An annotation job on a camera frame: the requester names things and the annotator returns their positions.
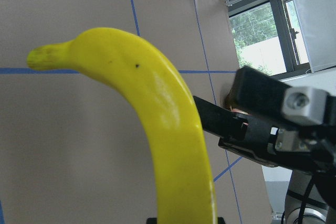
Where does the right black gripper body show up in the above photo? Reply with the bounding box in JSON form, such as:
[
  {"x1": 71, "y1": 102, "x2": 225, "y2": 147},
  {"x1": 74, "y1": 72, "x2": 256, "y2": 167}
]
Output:
[{"x1": 218, "y1": 113, "x2": 335, "y2": 173}]

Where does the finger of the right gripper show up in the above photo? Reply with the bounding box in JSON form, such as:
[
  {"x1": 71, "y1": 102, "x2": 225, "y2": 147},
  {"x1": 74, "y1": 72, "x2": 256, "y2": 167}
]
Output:
[
  {"x1": 193, "y1": 95, "x2": 248, "y2": 139},
  {"x1": 232, "y1": 67, "x2": 330, "y2": 124}
]

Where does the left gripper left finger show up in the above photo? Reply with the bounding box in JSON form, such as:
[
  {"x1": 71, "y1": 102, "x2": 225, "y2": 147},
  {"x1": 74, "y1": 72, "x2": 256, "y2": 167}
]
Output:
[{"x1": 146, "y1": 217, "x2": 158, "y2": 224}]

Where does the yellow banana top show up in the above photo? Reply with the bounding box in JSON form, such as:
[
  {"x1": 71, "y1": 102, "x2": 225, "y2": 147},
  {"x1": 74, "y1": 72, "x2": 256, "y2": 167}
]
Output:
[{"x1": 27, "y1": 27, "x2": 217, "y2": 223}]

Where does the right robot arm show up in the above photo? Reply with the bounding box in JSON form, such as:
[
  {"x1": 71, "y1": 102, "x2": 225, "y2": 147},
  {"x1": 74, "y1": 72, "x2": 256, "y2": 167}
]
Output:
[{"x1": 194, "y1": 67, "x2": 335, "y2": 223}]

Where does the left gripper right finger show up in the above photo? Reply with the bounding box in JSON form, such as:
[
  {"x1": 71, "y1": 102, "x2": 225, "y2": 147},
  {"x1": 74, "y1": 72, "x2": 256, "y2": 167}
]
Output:
[{"x1": 217, "y1": 217, "x2": 226, "y2": 224}]

